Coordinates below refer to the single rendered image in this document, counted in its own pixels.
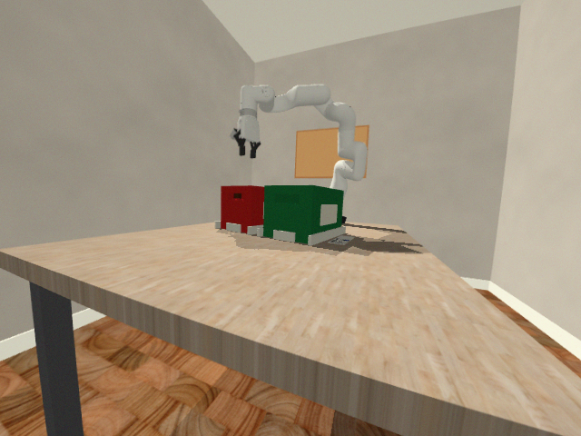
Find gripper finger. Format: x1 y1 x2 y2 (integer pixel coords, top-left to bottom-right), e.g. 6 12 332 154
234 129 246 156
250 142 261 158

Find red plastic bottle crate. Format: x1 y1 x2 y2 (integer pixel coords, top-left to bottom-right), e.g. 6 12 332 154
221 185 264 233

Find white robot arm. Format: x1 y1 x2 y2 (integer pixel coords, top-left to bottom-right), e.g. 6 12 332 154
239 84 368 200

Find grey pick list card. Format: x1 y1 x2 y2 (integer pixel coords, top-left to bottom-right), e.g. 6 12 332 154
328 235 354 245

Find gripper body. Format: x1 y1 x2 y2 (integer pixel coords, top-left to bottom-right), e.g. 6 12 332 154
237 115 260 143

